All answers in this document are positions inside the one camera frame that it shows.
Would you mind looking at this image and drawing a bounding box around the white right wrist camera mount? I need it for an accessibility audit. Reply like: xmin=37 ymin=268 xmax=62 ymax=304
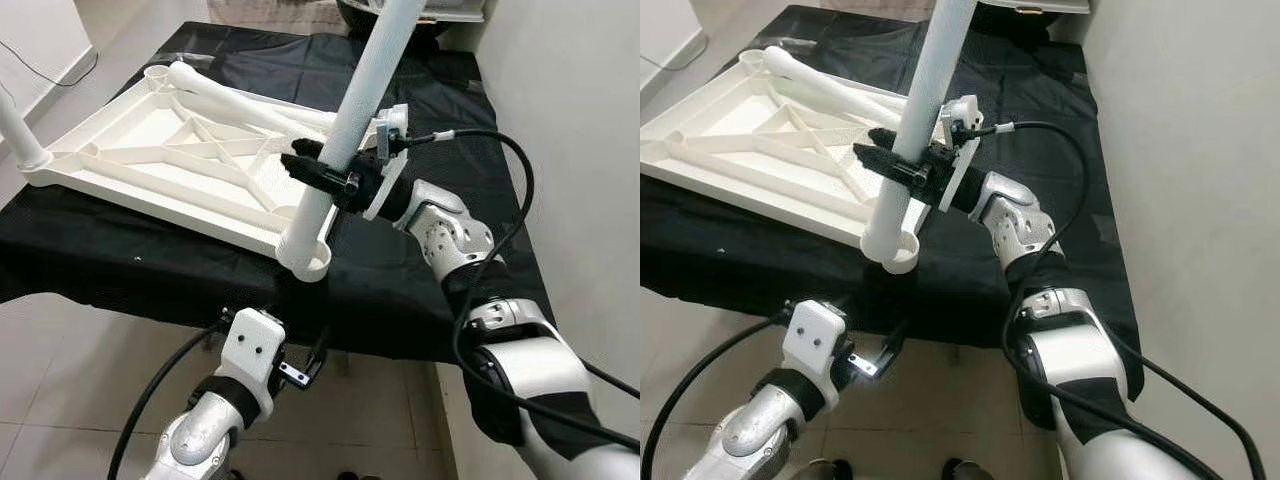
xmin=362 ymin=103 xmax=413 ymax=223
xmin=935 ymin=95 xmax=985 ymax=214

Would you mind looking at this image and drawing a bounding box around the clear plastic storage box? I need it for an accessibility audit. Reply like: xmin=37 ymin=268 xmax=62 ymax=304
xmin=372 ymin=0 xmax=488 ymax=23
xmin=985 ymin=0 xmax=1091 ymax=16

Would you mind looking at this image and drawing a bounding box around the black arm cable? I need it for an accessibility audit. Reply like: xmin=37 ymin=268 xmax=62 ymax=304
xmin=108 ymin=320 xmax=229 ymax=480
xmin=640 ymin=310 xmax=793 ymax=480
xmin=405 ymin=128 xmax=641 ymax=451
xmin=975 ymin=120 xmax=1280 ymax=480

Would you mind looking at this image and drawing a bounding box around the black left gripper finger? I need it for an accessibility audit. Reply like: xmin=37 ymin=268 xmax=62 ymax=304
xmin=868 ymin=320 xmax=909 ymax=379
xmin=300 ymin=330 xmax=331 ymax=386

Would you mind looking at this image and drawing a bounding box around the black tablecloth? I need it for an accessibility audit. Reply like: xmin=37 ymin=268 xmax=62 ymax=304
xmin=640 ymin=5 xmax=1146 ymax=401
xmin=0 ymin=22 xmax=556 ymax=451

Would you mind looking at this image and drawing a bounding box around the large dark metal basin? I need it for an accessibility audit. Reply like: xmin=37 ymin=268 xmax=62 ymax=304
xmin=335 ymin=0 xmax=451 ymax=33

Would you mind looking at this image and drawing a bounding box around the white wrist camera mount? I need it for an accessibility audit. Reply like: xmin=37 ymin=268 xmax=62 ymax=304
xmin=362 ymin=103 xmax=413 ymax=223
xmin=935 ymin=95 xmax=985 ymax=214
xmin=782 ymin=300 xmax=853 ymax=413
xmin=218 ymin=308 xmax=288 ymax=421

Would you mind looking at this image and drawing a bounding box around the dark left robot foot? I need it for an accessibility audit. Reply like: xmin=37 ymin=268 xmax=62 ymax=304
xmin=800 ymin=458 xmax=857 ymax=480

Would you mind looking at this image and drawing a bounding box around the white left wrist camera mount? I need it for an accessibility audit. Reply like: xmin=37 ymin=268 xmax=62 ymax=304
xmin=782 ymin=300 xmax=853 ymax=413
xmin=218 ymin=308 xmax=288 ymax=421

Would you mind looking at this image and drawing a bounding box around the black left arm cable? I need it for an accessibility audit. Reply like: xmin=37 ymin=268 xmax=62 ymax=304
xmin=108 ymin=320 xmax=229 ymax=480
xmin=640 ymin=310 xmax=793 ymax=480

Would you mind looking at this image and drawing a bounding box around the white ribbed plastic table top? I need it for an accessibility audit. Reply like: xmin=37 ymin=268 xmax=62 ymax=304
xmin=22 ymin=63 xmax=346 ymax=284
xmin=640 ymin=45 xmax=951 ymax=276

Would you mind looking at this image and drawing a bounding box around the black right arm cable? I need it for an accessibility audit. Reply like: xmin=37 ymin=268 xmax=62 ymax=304
xmin=975 ymin=120 xmax=1280 ymax=480
xmin=405 ymin=128 xmax=641 ymax=451

